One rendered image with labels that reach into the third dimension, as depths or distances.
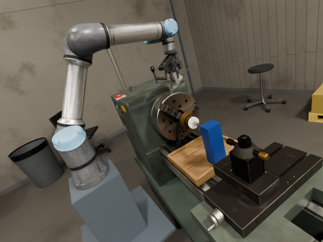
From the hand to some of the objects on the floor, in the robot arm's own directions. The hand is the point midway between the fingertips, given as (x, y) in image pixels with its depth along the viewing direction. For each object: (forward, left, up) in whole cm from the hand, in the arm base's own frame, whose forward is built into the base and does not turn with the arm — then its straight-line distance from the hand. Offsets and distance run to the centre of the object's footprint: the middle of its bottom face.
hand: (173, 85), depth 108 cm
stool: (+233, +83, -127) cm, 278 cm away
